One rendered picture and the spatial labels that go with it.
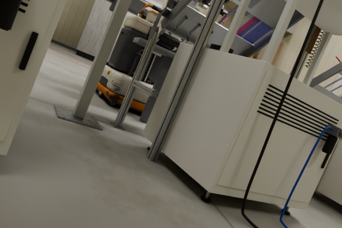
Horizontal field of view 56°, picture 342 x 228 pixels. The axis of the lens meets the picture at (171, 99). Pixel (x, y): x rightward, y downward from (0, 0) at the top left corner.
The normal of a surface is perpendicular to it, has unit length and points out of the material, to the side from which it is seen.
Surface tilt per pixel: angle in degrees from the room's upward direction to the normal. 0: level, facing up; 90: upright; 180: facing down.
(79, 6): 90
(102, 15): 90
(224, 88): 90
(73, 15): 90
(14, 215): 0
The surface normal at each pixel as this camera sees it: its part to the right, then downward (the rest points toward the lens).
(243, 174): 0.49, 0.27
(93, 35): 0.28, 0.18
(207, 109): -0.78, -0.29
